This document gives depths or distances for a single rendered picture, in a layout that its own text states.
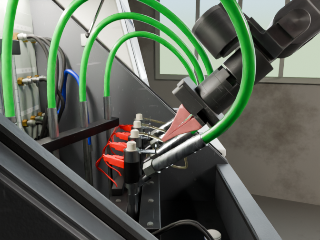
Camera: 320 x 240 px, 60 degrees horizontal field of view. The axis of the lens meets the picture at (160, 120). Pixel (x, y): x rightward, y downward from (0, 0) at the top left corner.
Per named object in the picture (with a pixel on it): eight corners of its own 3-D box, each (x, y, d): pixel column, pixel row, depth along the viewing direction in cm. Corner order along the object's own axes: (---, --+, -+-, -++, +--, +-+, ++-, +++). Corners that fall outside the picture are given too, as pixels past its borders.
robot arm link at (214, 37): (318, 20, 36) (295, 43, 45) (257, -41, 38) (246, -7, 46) (246, 79, 37) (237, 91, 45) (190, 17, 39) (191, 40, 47)
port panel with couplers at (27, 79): (34, 145, 66) (19, 6, 59) (19, 146, 66) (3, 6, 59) (53, 131, 78) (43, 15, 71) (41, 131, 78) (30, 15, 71)
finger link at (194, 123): (149, 115, 51) (187, 80, 48) (175, 144, 50) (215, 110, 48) (137, 123, 44) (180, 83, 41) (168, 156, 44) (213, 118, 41)
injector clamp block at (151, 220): (161, 304, 49) (161, 227, 46) (104, 305, 49) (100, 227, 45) (158, 204, 82) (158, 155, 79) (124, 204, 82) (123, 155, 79)
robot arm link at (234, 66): (281, 62, 37) (278, 65, 43) (246, 25, 38) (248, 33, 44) (240, 95, 40) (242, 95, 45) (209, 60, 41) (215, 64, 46)
